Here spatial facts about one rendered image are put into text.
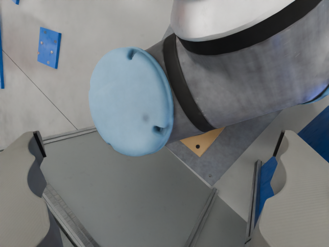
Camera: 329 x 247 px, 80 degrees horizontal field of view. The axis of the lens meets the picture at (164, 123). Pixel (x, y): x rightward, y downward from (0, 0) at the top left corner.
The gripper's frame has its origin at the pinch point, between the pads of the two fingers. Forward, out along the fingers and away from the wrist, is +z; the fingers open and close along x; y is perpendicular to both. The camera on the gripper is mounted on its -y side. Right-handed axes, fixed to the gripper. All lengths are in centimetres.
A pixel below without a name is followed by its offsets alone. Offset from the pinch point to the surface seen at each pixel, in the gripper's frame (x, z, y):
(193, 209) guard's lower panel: 17, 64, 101
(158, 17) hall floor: -5, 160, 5
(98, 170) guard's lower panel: -35, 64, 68
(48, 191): -47, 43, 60
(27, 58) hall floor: -159, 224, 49
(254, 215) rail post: 34, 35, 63
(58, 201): -42, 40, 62
